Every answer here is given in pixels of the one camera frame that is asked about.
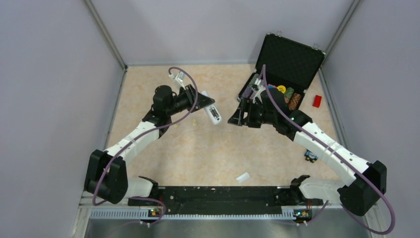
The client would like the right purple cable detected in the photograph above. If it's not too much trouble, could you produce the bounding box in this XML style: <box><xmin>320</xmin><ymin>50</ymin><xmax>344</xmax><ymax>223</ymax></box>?
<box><xmin>249</xmin><ymin>64</ymin><xmax>396</xmax><ymax>236</ymax></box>

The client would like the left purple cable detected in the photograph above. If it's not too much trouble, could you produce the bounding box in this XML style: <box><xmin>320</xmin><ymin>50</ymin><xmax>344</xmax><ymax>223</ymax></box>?
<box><xmin>92</xmin><ymin>66</ymin><xmax>199</xmax><ymax>227</ymax></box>

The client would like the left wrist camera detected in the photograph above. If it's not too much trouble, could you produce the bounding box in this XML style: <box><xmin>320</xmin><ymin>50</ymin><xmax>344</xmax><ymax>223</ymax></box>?
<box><xmin>169</xmin><ymin>71</ymin><xmax>185</xmax><ymax>89</ymax></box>

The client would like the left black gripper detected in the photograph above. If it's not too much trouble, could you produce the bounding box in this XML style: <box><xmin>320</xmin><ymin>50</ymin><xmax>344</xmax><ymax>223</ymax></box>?
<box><xmin>166</xmin><ymin>84</ymin><xmax>215</xmax><ymax>116</ymax></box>

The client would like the red toy brick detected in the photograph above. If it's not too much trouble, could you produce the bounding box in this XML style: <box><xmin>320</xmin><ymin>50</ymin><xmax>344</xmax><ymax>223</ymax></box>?
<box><xmin>312</xmin><ymin>95</ymin><xmax>322</xmax><ymax>108</ymax></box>

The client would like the brown orange chip stack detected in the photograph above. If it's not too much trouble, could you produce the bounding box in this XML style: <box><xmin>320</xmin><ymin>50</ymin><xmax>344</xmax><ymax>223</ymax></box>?
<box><xmin>288</xmin><ymin>93</ymin><xmax>302</xmax><ymax>111</ymax></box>

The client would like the white battery cover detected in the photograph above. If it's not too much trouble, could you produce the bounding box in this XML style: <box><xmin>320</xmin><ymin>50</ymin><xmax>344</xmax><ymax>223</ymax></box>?
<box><xmin>236</xmin><ymin>172</ymin><xmax>250</xmax><ymax>183</ymax></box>

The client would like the green red chip stack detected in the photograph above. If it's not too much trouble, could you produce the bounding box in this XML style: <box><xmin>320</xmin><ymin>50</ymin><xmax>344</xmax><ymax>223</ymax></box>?
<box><xmin>284</xmin><ymin>87</ymin><xmax>294</xmax><ymax>104</ymax></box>

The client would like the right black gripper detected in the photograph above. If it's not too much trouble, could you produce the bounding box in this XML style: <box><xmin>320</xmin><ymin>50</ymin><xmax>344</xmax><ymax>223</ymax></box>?
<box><xmin>228</xmin><ymin>97</ymin><xmax>276</xmax><ymax>128</ymax></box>

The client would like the white remote control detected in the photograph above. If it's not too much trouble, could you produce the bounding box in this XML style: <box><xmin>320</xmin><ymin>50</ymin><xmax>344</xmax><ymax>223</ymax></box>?
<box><xmin>204</xmin><ymin>100</ymin><xmax>222</xmax><ymax>125</ymax></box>

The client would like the purple cable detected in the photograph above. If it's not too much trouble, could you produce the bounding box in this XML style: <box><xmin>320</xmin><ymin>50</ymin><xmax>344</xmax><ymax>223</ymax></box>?
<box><xmin>249</xmin><ymin>64</ymin><xmax>396</xmax><ymax>236</ymax></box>
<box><xmin>92</xmin><ymin>66</ymin><xmax>199</xmax><ymax>227</ymax></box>

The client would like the black poker chip case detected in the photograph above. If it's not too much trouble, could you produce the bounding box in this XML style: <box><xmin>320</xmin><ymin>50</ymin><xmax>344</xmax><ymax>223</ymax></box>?
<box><xmin>237</xmin><ymin>33</ymin><xmax>325</xmax><ymax>108</ymax></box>

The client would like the yellow big blind chip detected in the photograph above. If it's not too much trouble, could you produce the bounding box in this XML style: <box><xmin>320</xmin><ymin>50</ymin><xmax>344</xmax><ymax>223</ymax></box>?
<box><xmin>277</xmin><ymin>85</ymin><xmax>286</xmax><ymax>94</ymax></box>

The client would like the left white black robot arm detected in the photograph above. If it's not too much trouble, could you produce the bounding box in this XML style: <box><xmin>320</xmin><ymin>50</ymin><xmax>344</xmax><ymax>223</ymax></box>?
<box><xmin>84</xmin><ymin>85</ymin><xmax>215</xmax><ymax>205</ymax></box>

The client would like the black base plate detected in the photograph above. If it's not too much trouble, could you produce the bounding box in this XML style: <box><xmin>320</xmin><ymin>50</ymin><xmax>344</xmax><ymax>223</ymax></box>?
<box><xmin>128</xmin><ymin>185</ymin><xmax>324</xmax><ymax>216</ymax></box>

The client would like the purple green chip stack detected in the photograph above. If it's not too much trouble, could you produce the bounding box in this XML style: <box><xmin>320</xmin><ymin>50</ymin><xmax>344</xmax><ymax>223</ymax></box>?
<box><xmin>240</xmin><ymin>73</ymin><xmax>259</xmax><ymax>98</ymax></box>

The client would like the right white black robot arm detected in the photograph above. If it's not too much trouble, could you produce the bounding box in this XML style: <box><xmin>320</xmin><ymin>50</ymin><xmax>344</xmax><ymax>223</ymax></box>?
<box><xmin>228</xmin><ymin>89</ymin><xmax>387</xmax><ymax>216</ymax></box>

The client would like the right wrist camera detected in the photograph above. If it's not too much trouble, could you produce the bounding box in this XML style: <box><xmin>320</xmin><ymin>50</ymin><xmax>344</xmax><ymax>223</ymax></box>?
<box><xmin>251</xmin><ymin>81</ymin><xmax>266</xmax><ymax>102</ymax></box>

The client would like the AAA battery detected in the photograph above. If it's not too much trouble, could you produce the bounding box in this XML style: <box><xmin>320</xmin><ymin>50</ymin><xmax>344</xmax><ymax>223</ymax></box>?
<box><xmin>209</xmin><ymin>106</ymin><xmax>219</xmax><ymax>120</ymax></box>

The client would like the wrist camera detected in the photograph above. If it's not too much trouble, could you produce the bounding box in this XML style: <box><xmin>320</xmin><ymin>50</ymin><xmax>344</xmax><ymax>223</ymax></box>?
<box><xmin>251</xmin><ymin>81</ymin><xmax>266</xmax><ymax>102</ymax></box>
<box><xmin>169</xmin><ymin>71</ymin><xmax>185</xmax><ymax>89</ymax></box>

